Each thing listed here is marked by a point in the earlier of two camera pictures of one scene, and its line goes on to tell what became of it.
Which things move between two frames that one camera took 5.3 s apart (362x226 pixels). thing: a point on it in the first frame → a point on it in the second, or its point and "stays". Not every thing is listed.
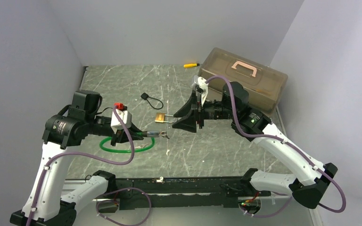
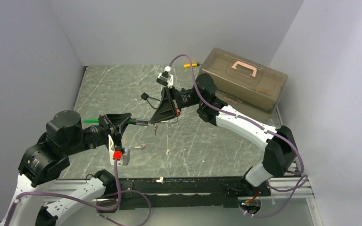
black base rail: x=195 y=193 stays
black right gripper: x=188 y=123 → x=169 y=106
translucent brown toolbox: x=265 y=84 stays
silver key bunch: x=164 y=134 → x=155 y=126
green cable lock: x=150 y=134 → x=136 y=121
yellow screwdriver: x=188 y=65 stays
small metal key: x=141 y=146 stays
